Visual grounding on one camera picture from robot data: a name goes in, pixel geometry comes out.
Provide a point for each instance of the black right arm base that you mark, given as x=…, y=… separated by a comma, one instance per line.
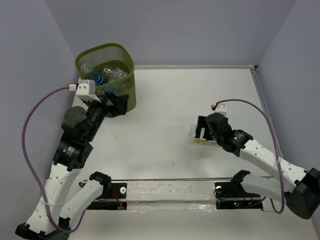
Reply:
x=229, y=198

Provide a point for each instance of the large ribbed clear bottle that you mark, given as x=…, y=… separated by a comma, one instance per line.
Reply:
x=201, y=142

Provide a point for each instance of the silver cap clear bottle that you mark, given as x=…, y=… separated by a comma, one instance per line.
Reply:
x=112, y=74

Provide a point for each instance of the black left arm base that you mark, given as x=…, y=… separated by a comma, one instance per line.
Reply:
x=114, y=200

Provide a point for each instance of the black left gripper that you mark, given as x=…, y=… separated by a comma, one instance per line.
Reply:
x=119, y=106

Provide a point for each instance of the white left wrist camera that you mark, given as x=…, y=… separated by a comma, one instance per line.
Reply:
x=84, y=90

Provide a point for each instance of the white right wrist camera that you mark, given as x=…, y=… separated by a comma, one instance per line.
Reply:
x=219, y=108

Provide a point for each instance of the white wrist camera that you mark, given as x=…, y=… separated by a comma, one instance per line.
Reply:
x=84, y=90
x=219, y=108

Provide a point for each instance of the Pocari Sweat blue bottle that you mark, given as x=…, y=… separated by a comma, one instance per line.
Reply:
x=90, y=73
x=116, y=90

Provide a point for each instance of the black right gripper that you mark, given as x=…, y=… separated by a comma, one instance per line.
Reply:
x=202, y=122

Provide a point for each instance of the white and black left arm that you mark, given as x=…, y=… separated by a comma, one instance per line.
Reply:
x=53, y=217

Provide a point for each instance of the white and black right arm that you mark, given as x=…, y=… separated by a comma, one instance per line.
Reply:
x=299, y=188

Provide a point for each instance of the olive green mesh bin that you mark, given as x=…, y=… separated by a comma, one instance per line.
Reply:
x=113, y=55

